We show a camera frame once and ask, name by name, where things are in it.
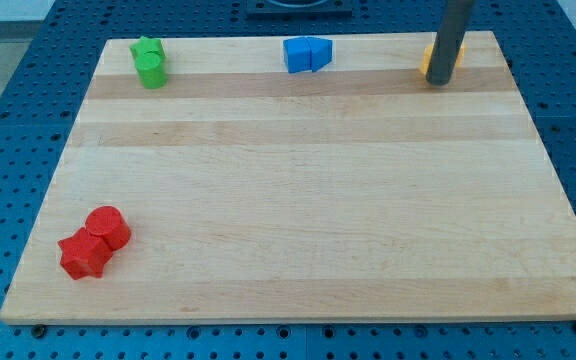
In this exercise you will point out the blue cube block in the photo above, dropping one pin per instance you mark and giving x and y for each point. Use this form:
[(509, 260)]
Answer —
[(297, 54)]

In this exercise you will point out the blue triangle block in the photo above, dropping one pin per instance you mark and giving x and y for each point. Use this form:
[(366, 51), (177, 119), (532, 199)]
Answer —
[(321, 51)]

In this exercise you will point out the wooden board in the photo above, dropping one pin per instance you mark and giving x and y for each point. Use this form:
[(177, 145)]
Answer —
[(358, 193)]

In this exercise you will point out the green cylinder block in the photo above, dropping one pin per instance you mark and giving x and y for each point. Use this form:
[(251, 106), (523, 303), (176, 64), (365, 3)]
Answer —
[(151, 71)]

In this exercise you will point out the red cylinder block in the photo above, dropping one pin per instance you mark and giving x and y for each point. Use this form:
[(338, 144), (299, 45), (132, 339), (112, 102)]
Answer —
[(108, 223)]

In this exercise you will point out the yellow block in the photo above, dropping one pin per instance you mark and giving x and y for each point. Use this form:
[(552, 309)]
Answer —
[(428, 54)]

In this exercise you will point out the green star block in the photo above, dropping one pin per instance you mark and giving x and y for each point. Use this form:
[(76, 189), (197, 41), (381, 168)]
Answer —
[(145, 45)]

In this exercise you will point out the red star block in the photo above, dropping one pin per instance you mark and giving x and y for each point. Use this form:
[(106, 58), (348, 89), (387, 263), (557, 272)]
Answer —
[(84, 255)]

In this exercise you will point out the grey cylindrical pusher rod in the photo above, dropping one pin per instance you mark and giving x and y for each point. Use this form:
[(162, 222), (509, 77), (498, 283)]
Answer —
[(448, 41)]

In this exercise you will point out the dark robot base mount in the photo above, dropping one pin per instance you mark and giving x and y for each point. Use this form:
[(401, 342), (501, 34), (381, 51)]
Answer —
[(265, 8)]

